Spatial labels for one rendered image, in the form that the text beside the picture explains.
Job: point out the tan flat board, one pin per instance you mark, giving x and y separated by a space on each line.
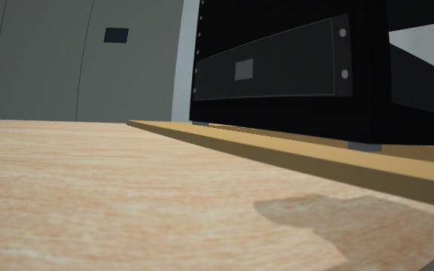
406 171

